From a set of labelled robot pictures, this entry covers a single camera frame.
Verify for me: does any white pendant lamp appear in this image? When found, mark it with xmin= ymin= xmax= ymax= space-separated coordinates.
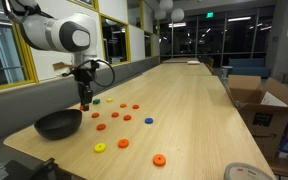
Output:
xmin=159 ymin=0 xmax=173 ymax=10
xmin=154 ymin=10 xmax=166 ymax=20
xmin=171 ymin=8 xmax=185 ymax=22

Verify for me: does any blue sofa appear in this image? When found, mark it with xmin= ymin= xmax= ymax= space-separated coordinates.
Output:
xmin=229 ymin=58 xmax=271 ymax=78

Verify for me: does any wrist camera wooden mount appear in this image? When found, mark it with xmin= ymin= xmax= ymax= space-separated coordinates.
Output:
xmin=52 ymin=62 xmax=74 ymax=71

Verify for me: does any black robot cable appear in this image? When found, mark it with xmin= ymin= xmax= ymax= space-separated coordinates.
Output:
xmin=62 ymin=58 xmax=116 ymax=88

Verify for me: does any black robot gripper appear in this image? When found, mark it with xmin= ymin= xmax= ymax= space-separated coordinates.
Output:
xmin=73 ymin=63 xmax=98 ymax=111

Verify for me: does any green wooden block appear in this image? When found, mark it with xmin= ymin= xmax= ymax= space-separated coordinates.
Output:
xmin=93 ymin=99 xmax=101 ymax=105

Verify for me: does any grey bench seat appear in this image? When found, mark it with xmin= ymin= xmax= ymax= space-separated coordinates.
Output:
xmin=0 ymin=57 xmax=159 ymax=139

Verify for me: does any black bowl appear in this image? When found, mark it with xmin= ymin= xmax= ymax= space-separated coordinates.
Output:
xmin=34 ymin=109 xmax=82 ymax=140

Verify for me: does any wooden chair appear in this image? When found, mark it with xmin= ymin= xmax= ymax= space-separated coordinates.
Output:
xmin=206 ymin=57 xmax=214 ymax=73

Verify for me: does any green exit sign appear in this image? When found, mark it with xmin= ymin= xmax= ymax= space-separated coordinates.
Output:
xmin=206 ymin=12 xmax=214 ymax=18

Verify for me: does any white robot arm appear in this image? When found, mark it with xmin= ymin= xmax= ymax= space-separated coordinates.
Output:
xmin=1 ymin=0 xmax=99 ymax=111

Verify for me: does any open cardboard box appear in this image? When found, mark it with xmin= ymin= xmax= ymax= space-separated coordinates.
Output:
xmin=226 ymin=75 xmax=288 ymax=157

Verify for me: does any large orange ring front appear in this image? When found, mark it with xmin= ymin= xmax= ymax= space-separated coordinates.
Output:
xmin=152 ymin=153 xmax=167 ymax=168

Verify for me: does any yellow ring lower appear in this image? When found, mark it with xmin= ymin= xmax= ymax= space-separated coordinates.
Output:
xmin=93 ymin=142 xmax=107 ymax=154

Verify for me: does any white plate on table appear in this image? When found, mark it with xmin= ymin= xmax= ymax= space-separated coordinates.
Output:
xmin=187 ymin=61 xmax=201 ymax=65

